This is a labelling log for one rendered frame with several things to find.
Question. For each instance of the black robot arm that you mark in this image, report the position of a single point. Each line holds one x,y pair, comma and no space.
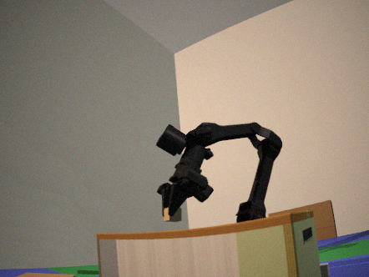
194,142

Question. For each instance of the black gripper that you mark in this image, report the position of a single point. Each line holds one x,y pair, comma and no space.
185,180

